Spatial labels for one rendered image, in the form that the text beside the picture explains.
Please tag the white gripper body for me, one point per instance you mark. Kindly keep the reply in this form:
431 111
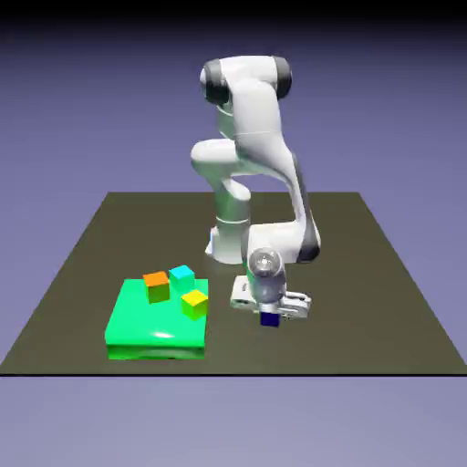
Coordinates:
297 304

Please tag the small yellow cube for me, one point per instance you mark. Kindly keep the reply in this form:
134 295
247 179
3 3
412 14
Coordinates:
195 304

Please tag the small orange cube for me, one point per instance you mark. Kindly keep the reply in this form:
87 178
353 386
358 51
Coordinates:
157 288

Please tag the large green box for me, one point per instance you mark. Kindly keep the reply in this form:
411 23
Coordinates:
146 328

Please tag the small dark blue cube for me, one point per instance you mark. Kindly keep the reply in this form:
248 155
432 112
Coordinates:
270 319

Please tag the small cyan cube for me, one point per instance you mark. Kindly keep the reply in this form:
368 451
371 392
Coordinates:
181 276

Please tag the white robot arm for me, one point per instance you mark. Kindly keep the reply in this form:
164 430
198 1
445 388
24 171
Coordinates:
255 120

